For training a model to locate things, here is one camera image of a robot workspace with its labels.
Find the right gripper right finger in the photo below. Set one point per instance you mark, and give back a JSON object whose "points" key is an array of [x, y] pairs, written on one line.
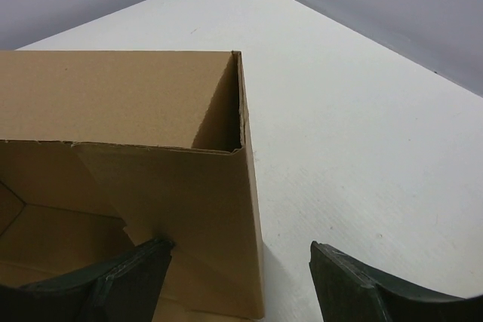
{"points": [[349, 290]]}

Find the cardboard box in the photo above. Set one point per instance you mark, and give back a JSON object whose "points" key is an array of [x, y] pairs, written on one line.
{"points": [[102, 151]]}

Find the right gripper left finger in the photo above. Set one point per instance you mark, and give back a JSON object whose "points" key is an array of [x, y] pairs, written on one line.
{"points": [[124, 288]]}

